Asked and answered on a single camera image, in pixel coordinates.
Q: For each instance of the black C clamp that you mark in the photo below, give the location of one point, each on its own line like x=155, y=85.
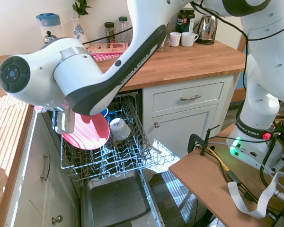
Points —
x=191, y=139

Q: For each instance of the white drawer front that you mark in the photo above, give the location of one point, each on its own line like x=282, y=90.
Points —
x=170, y=97

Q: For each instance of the white cabinet beside dishwasher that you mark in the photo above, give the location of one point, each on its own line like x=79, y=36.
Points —
x=33, y=194

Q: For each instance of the green plant stems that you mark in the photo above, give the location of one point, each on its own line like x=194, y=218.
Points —
x=81, y=7

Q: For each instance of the stainless steel kettle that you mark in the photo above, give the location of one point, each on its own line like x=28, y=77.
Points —
x=207, y=30

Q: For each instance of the black tub green label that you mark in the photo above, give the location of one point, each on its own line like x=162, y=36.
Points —
x=185, y=20

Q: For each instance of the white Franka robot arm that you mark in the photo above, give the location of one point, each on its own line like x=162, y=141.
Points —
x=85, y=78

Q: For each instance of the grey dishwasher door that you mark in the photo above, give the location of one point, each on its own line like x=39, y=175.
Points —
x=116, y=201

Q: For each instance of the small white cup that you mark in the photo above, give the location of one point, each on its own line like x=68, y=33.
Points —
x=175, y=39

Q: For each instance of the white mug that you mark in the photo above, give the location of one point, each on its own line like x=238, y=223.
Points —
x=120, y=128

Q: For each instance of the white vase blue flowers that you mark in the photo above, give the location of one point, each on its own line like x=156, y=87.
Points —
x=79, y=32

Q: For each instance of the red checkered book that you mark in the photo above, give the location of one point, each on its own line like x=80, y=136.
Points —
x=104, y=57

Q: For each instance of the white cabinet with drawer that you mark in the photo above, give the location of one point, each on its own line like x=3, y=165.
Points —
x=217, y=113

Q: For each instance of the blue mug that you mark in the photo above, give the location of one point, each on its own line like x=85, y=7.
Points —
x=111, y=116

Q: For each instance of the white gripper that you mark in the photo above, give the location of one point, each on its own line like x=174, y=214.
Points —
x=65, y=121

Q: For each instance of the spice jar dark lid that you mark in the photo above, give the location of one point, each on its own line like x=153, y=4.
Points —
x=109, y=30

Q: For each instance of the clear bottle green lid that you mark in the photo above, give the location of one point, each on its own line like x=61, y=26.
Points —
x=124, y=27

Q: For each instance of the metal knob under drawer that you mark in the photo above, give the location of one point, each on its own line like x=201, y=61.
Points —
x=157, y=124

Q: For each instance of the water filter jug blue lid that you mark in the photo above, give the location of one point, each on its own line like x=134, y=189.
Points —
x=49, y=23

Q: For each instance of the glass French press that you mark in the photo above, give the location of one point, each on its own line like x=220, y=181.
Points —
x=49, y=36

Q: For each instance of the red plastic plate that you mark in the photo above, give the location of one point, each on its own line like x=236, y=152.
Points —
x=90, y=134

